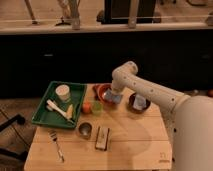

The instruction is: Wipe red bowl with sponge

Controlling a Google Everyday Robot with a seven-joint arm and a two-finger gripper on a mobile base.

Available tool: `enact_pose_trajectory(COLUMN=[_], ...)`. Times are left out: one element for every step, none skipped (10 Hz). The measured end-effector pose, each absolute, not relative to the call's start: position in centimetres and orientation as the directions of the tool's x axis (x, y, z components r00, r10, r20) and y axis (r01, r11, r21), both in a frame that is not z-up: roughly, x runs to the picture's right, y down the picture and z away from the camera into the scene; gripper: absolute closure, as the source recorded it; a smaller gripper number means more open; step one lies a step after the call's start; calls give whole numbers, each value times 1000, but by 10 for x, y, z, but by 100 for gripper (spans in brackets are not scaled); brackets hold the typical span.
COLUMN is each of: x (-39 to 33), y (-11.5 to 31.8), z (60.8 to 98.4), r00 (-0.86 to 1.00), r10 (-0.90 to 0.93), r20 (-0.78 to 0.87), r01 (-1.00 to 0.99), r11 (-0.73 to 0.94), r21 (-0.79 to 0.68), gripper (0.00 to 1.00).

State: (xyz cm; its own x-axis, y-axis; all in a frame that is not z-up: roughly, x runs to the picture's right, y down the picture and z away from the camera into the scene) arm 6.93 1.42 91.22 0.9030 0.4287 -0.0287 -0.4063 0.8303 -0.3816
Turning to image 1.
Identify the blue sponge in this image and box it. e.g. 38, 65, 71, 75
106, 93, 122, 104

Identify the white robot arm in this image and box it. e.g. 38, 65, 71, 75
111, 61, 213, 171

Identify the red bowl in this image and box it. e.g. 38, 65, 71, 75
98, 84, 118, 106

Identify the light blue cup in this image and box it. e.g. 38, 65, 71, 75
133, 94, 146, 110

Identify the green plastic cup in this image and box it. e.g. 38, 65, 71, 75
91, 101, 103, 116

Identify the orange fruit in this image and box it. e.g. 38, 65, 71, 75
82, 102, 91, 114

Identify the brown rectangular box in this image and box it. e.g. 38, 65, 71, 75
95, 126, 110, 151

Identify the small metal cup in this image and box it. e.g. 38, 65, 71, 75
78, 122, 92, 139

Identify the white cup in tray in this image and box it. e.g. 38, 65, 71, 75
55, 84, 70, 101

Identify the green plastic tray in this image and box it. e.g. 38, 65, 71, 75
32, 81, 87, 129

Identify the silver fork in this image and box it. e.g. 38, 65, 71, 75
49, 131, 65, 163

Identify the black office chair base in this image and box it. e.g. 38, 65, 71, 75
0, 109, 29, 162

